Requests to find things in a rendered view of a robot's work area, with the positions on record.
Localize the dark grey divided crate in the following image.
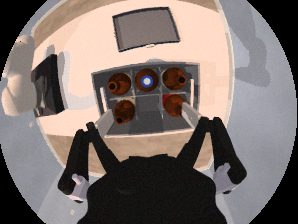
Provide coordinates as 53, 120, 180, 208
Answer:
91, 61, 200, 137

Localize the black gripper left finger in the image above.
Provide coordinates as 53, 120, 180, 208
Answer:
58, 109, 137, 203

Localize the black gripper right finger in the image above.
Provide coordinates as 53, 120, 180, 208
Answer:
161, 102, 247, 195

